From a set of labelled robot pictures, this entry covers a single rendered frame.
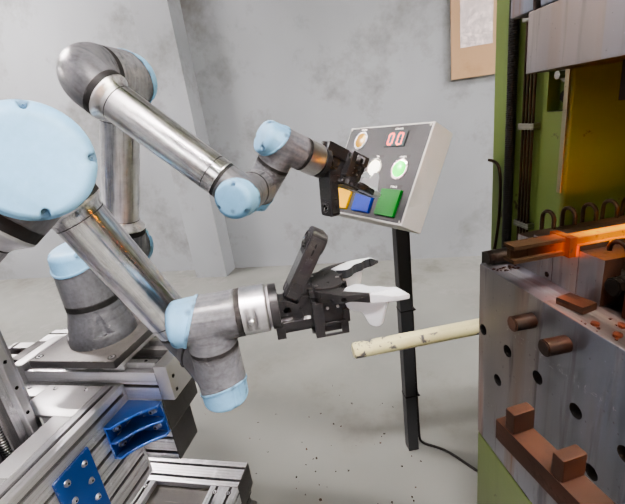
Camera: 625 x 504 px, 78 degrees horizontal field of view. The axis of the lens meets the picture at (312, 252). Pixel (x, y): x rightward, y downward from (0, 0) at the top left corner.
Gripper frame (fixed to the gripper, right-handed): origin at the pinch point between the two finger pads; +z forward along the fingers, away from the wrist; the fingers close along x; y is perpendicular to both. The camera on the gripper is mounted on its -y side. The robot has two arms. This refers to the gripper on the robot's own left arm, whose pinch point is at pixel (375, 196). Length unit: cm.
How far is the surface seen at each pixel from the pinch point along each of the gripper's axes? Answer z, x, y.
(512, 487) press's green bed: 25, -42, -53
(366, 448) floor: 54, 20, -88
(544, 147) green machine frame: 15.6, -30.2, 19.3
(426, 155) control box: 6.0, -7.0, 13.6
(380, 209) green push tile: 4.5, 1.3, -2.3
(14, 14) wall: -120, 368, 87
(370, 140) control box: 5.2, 15.6, 17.9
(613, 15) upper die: -16, -50, 24
